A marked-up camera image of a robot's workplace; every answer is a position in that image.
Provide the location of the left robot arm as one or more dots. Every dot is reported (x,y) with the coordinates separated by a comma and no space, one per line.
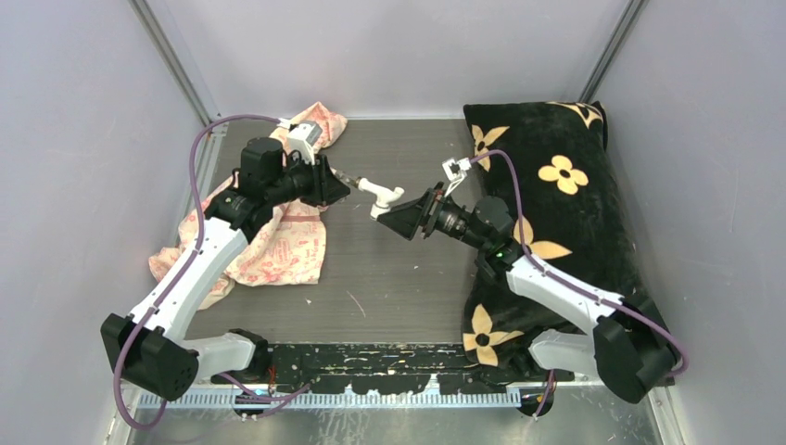
(147,347)

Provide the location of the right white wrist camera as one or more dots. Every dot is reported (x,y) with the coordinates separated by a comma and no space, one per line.
(456,171)

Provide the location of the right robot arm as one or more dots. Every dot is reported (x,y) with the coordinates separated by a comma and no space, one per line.
(622,341)

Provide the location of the white plastic water faucet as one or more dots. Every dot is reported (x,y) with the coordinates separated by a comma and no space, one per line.
(385,197)

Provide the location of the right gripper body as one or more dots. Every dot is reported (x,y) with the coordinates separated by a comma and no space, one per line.
(434,210)

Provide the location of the pink printed cloth bag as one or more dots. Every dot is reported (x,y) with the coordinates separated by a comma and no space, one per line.
(288,250)

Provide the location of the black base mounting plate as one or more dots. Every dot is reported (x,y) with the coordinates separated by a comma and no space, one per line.
(387,368)

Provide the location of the black flower pattern pillow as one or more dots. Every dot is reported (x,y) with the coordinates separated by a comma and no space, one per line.
(548,162)

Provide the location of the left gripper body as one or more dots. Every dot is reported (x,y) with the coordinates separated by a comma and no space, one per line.
(316,179)

